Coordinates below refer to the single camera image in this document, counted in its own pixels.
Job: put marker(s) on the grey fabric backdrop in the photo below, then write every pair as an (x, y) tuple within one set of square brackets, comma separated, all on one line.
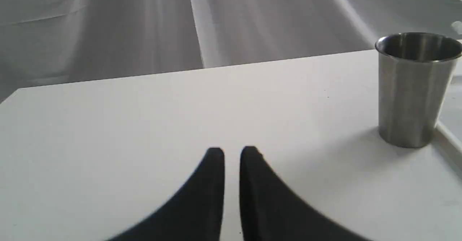
[(44, 42)]

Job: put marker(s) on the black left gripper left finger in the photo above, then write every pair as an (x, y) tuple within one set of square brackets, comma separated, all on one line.
[(193, 213)]

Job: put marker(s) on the stainless steel cup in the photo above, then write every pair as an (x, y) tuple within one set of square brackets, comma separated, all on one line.
[(415, 70)]

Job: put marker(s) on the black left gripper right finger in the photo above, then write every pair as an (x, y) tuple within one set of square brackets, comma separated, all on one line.
[(271, 211)]

